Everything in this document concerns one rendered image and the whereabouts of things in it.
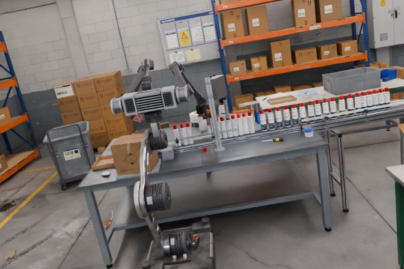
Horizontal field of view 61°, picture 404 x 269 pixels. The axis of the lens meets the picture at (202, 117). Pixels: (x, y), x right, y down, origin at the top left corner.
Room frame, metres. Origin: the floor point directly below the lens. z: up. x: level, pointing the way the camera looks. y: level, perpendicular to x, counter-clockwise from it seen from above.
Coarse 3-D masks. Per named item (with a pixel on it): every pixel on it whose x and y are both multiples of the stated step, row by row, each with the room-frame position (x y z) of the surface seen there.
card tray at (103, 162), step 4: (100, 156) 3.27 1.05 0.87; (104, 156) 3.26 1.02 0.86; (108, 156) 3.26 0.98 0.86; (96, 160) 3.17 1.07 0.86; (100, 160) 3.24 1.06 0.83; (104, 160) 3.22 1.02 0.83; (108, 160) 3.20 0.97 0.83; (112, 160) 3.18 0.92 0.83; (96, 164) 3.15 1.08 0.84; (100, 164) 3.14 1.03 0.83; (104, 164) 3.12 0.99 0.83; (108, 164) 3.00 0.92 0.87; (112, 164) 3.00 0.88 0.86; (92, 168) 3.01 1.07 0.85; (96, 168) 3.01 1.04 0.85; (100, 168) 3.01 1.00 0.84; (104, 168) 3.00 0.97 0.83
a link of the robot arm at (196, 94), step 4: (180, 64) 3.08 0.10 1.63; (184, 68) 3.08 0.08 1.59; (172, 72) 3.08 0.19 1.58; (180, 72) 3.09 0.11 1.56; (184, 76) 3.09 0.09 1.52; (188, 80) 3.10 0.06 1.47; (192, 88) 3.11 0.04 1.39; (196, 92) 3.12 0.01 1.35; (196, 96) 3.13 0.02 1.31; (200, 96) 3.13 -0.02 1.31; (200, 100) 3.15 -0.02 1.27; (204, 100) 3.14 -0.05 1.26; (200, 104) 3.16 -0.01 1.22
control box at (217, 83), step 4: (216, 76) 3.02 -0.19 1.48; (220, 76) 3.00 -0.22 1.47; (212, 80) 2.93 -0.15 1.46; (216, 80) 2.95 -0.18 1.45; (220, 80) 2.99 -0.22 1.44; (224, 80) 3.05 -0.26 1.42; (212, 84) 2.94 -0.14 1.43; (216, 84) 2.94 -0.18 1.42; (220, 84) 2.99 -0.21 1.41; (224, 84) 3.04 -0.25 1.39; (212, 88) 2.94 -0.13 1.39; (216, 88) 2.93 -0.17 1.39; (220, 88) 2.98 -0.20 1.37; (224, 88) 3.03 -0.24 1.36; (212, 92) 2.95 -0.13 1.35; (216, 92) 2.92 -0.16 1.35; (220, 92) 2.97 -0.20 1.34; (224, 92) 3.02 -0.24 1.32; (216, 96) 2.92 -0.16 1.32; (220, 96) 2.96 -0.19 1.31; (224, 96) 3.02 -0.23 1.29
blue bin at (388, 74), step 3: (387, 69) 4.66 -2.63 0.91; (390, 69) 4.62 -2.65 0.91; (393, 69) 4.58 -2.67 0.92; (396, 69) 4.54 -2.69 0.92; (381, 72) 4.63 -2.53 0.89; (384, 72) 4.65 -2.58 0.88; (387, 72) 4.66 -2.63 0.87; (390, 72) 4.62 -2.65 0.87; (393, 72) 4.49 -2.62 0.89; (396, 72) 4.52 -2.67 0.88; (381, 75) 4.62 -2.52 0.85; (384, 75) 4.65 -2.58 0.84; (387, 75) 4.65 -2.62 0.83; (390, 75) 4.47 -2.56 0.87; (393, 75) 4.50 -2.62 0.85; (396, 75) 4.52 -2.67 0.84; (381, 78) 4.62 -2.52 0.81; (384, 78) 4.63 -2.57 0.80; (387, 78) 4.43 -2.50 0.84; (390, 78) 4.47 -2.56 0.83; (393, 78) 4.50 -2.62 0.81; (381, 81) 4.48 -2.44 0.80; (384, 81) 4.44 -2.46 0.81
